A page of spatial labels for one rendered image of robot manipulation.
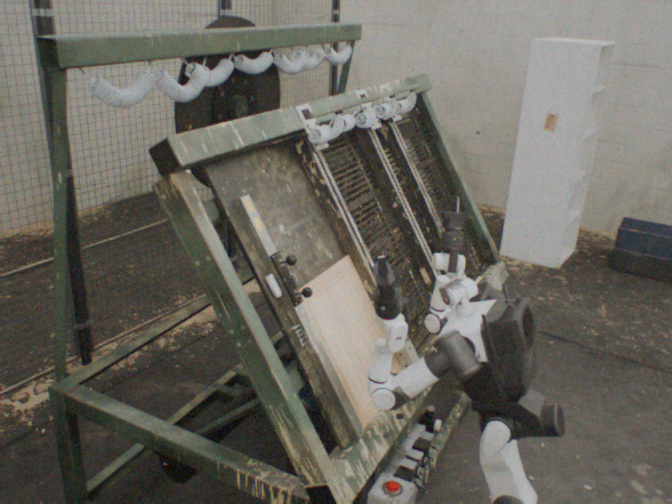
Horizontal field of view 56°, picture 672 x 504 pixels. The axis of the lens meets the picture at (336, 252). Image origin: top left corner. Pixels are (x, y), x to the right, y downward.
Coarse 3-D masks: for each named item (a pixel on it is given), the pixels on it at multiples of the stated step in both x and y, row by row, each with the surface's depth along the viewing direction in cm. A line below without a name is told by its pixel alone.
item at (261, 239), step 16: (240, 208) 216; (256, 240) 217; (272, 272) 218; (288, 304) 219; (304, 320) 221; (320, 352) 222; (320, 368) 222; (336, 384) 224; (336, 400) 223; (352, 416) 225; (352, 432) 225
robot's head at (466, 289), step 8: (464, 280) 221; (472, 280) 221; (456, 288) 219; (464, 288) 219; (472, 288) 219; (456, 296) 217; (464, 296) 218; (472, 296) 221; (456, 304) 222; (464, 304) 219
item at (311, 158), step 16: (336, 112) 243; (336, 128) 249; (304, 144) 253; (320, 144) 252; (304, 160) 255; (320, 160) 256; (320, 176) 254; (320, 192) 256; (336, 192) 257; (336, 208) 255; (336, 224) 258; (352, 224) 259; (352, 240) 257; (352, 256) 259; (368, 256) 261; (368, 272) 258; (368, 288) 260; (400, 352) 263
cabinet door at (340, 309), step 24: (336, 264) 250; (312, 288) 233; (336, 288) 246; (360, 288) 258; (312, 312) 229; (336, 312) 241; (360, 312) 254; (336, 336) 236; (360, 336) 248; (384, 336) 261; (336, 360) 231; (360, 360) 243; (360, 384) 239; (360, 408) 234
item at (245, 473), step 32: (128, 352) 292; (64, 384) 266; (224, 384) 386; (64, 416) 265; (96, 416) 254; (128, 416) 248; (192, 416) 357; (320, 416) 338; (64, 448) 273; (160, 448) 241; (192, 448) 233; (224, 448) 233; (64, 480) 282; (96, 480) 299; (224, 480) 229; (256, 480) 220; (288, 480) 220; (416, 480) 308
